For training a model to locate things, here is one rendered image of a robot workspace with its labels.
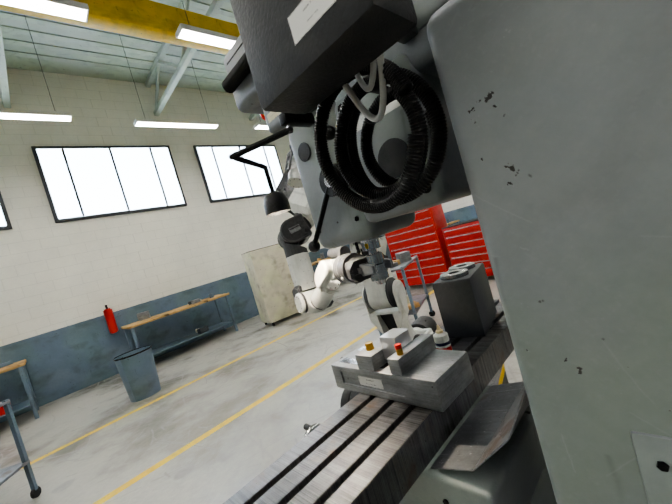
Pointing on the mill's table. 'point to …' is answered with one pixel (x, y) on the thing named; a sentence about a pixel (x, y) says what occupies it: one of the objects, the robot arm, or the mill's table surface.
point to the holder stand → (465, 300)
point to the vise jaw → (371, 360)
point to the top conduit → (236, 75)
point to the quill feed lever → (323, 208)
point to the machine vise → (410, 375)
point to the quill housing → (351, 223)
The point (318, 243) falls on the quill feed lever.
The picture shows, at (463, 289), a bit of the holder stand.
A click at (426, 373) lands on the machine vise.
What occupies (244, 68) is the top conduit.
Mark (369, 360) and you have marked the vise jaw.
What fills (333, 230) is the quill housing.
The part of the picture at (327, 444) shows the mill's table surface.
